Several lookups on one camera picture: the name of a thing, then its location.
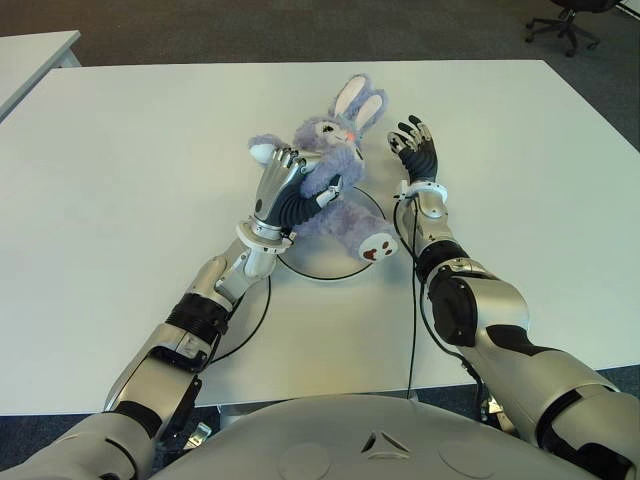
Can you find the silver metal floor bracket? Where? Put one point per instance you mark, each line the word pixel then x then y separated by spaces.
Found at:
pixel 200 435

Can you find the silver table base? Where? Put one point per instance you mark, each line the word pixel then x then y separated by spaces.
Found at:
pixel 235 415

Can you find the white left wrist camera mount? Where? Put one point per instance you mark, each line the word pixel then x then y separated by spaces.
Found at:
pixel 265 246

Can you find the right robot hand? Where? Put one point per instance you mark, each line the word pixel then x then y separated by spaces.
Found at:
pixel 424 162

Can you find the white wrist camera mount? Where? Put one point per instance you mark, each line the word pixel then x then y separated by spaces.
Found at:
pixel 265 246
pixel 432 189

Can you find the black office chair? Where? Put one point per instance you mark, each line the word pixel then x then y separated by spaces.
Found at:
pixel 565 27

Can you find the white plate with black rim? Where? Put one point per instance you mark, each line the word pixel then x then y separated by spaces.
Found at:
pixel 320 261

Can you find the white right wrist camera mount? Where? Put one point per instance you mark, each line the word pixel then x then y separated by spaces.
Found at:
pixel 432 189

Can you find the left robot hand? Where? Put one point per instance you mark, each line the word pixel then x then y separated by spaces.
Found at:
pixel 272 195

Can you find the purple plush bunny doll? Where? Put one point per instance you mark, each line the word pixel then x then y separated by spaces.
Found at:
pixel 340 220

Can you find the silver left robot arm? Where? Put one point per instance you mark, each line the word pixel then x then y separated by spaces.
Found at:
pixel 165 360

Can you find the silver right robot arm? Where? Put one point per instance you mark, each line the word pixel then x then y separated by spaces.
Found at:
pixel 500 305

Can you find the grey robot torso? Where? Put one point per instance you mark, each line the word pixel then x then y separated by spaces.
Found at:
pixel 350 440

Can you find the grey side table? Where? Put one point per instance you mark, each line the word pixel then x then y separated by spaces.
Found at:
pixel 30 55

